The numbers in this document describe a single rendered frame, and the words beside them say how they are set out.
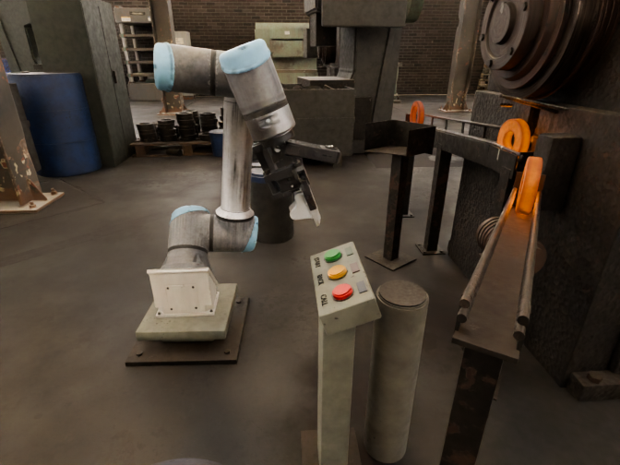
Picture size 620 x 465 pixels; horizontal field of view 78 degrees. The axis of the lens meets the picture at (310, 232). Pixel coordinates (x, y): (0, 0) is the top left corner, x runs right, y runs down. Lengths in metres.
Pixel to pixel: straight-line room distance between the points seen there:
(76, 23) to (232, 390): 3.58
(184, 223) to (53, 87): 2.76
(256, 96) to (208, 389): 1.01
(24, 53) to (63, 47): 4.52
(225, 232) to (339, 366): 0.81
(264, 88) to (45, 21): 3.77
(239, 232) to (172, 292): 0.33
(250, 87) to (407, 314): 0.57
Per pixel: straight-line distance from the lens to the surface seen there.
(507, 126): 1.65
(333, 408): 1.00
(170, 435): 1.35
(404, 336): 0.93
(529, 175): 1.11
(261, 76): 0.73
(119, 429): 1.42
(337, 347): 0.87
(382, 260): 2.13
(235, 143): 1.44
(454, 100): 8.64
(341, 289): 0.75
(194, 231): 1.54
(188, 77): 0.86
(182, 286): 1.50
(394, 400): 1.07
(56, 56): 4.40
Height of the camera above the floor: 1.02
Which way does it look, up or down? 25 degrees down
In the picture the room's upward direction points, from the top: straight up
